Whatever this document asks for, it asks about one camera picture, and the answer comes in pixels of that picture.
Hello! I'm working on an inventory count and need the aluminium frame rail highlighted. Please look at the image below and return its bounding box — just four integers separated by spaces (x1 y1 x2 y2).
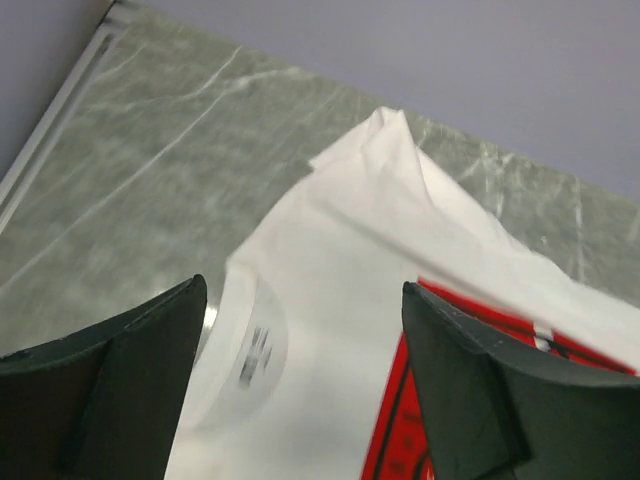
1 1 138 226

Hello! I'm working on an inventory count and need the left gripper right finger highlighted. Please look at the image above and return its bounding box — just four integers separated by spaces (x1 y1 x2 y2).
402 282 639 479

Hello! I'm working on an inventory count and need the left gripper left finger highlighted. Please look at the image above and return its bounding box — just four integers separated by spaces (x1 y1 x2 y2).
1 275 207 479

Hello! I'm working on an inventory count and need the white red-print t-shirt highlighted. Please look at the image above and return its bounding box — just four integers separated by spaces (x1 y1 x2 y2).
166 108 639 479

